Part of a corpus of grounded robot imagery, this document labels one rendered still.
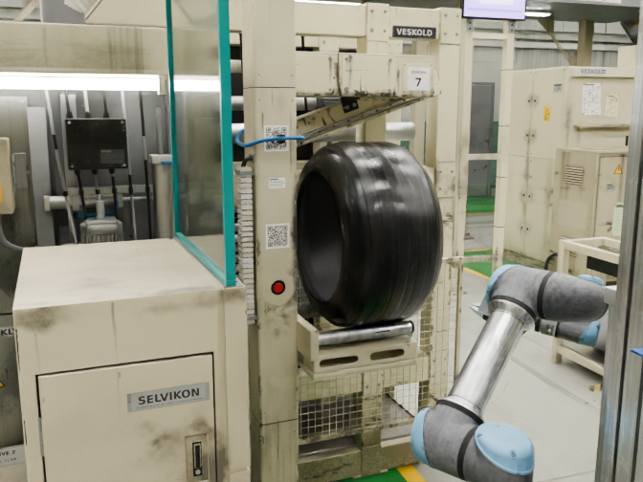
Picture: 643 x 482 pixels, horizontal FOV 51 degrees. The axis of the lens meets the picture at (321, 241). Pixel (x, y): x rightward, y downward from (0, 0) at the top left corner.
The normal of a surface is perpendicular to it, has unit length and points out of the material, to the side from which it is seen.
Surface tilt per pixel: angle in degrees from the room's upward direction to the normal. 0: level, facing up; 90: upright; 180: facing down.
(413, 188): 55
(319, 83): 90
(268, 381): 90
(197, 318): 90
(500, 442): 7
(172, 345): 90
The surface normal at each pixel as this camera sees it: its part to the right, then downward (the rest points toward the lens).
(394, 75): 0.37, 0.18
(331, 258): 0.32, -0.32
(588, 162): -0.95, 0.06
